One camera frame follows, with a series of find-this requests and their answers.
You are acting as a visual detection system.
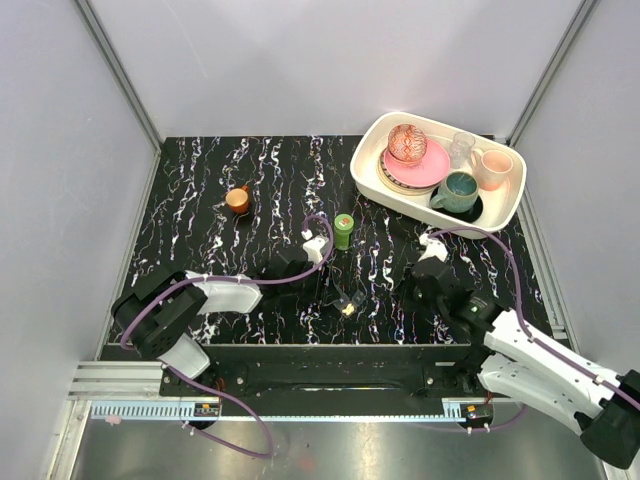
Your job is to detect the black saucer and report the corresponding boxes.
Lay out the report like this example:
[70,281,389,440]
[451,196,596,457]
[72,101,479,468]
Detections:
[437,196,484,223]

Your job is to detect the patterned red bowl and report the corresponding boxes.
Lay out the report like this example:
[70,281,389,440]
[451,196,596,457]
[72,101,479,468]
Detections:
[387,124,428,166]

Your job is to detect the clear glass cup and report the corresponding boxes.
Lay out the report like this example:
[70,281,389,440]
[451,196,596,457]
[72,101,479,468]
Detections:
[449,132,476,170]

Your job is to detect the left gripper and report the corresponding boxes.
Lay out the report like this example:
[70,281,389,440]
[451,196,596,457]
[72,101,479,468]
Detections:
[281,258,340,307]

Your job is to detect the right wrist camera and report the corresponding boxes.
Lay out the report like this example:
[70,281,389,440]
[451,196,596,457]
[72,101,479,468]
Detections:
[418,233,448,262]

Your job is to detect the cream striped plate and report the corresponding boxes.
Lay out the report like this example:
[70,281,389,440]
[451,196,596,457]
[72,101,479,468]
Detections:
[377,150,437,196]

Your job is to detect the yellow pills in organizer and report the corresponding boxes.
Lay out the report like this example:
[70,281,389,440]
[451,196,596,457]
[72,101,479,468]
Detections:
[341,303,357,317]

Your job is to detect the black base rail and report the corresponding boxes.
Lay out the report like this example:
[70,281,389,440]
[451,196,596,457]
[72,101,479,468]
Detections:
[158,343,516,401]

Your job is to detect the clear weekly pill organizer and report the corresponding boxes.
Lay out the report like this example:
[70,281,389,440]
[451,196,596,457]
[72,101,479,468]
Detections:
[331,291,366,318]

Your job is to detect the green bottle cap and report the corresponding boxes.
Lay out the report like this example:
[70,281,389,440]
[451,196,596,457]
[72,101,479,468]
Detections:
[334,213,355,234]

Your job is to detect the green pill bottle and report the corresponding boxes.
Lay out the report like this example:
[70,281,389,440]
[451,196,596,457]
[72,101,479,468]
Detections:
[333,213,355,251]

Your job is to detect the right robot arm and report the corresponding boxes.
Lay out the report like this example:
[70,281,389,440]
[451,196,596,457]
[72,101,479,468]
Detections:
[397,257,639,469]

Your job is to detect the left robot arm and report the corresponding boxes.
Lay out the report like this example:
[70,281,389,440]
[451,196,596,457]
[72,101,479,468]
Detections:
[111,255,326,396]

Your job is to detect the teal ceramic mug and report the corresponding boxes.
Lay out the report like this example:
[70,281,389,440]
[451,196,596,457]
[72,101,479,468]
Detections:
[429,171,479,213]

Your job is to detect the pink mug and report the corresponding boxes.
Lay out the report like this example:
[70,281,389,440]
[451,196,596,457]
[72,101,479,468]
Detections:
[471,148,514,191]

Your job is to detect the small orange cup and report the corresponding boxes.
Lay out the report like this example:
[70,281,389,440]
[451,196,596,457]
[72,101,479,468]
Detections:
[225,185,250,215]

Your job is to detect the pink plate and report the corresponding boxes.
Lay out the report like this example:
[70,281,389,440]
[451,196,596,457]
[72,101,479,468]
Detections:
[384,139,450,188]

